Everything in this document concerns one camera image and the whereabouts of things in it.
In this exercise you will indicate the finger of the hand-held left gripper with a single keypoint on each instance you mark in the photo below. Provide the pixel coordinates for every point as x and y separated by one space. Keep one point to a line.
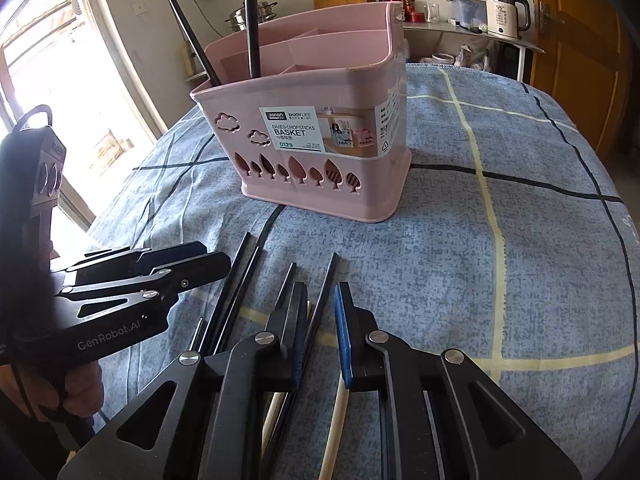
210 263
187 251

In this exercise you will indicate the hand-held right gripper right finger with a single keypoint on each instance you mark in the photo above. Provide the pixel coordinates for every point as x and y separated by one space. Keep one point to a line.
345 340

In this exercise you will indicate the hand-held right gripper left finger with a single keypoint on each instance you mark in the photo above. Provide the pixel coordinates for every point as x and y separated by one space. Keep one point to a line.
298 340

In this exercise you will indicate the beige wooden chopstick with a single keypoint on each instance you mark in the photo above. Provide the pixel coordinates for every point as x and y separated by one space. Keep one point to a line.
271 410
332 435

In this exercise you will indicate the pink plastic utensil basket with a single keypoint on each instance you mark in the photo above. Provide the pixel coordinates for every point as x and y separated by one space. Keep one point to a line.
350 200

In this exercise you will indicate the person's left hand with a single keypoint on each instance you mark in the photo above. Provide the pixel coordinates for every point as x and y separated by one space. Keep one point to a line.
82 390

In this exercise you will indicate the beige power strip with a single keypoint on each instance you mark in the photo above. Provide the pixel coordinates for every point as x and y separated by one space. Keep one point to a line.
187 57

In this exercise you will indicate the glass window door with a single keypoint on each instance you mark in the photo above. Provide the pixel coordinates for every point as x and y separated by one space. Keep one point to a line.
60 60

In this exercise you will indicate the steel steamer pot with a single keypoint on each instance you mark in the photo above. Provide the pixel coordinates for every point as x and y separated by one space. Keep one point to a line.
235 20

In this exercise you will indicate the white bowl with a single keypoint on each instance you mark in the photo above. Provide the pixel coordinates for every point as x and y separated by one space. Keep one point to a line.
439 58

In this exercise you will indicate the crumpled plastic bags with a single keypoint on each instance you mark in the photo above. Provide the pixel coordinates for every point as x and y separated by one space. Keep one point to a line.
472 55

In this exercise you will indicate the small red container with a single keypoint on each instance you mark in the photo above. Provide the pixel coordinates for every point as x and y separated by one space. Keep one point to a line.
416 16

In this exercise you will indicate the clear glass cup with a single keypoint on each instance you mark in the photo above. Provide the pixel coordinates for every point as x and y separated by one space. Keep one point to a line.
433 12

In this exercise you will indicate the water filter pitcher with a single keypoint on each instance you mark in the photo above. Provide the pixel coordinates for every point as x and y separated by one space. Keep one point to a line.
465 12

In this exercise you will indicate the white electric kettle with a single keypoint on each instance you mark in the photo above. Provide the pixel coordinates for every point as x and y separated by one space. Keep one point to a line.
500 15

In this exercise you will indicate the wooden door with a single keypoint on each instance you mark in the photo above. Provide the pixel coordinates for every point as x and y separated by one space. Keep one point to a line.
580 50

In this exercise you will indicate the white wall switch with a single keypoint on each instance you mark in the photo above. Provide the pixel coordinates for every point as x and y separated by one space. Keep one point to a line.
140 8

